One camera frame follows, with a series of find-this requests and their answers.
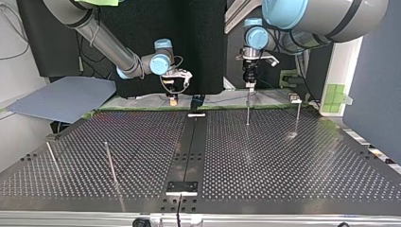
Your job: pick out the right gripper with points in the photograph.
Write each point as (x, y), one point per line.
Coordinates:
(175, 86)

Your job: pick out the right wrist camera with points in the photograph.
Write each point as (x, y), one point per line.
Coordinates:
(183, 75)

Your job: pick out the connector holder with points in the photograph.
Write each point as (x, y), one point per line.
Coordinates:
(196, 115)

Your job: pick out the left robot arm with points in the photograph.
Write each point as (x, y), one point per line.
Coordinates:
(327, 17)

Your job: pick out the metal post with orange clip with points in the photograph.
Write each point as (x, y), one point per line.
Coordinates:
(298, 108)

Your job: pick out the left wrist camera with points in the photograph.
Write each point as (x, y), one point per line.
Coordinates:
(268, 58)

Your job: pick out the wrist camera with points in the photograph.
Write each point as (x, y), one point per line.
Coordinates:
(268, 58)
(183, 75)

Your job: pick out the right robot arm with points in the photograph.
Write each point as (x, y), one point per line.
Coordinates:
(104, 41)

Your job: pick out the grey board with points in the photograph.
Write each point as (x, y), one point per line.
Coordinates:
(66, 97)

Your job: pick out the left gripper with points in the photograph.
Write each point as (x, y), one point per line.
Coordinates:
(250, 73)

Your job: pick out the black panel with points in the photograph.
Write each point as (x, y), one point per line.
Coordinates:
(142, 25)

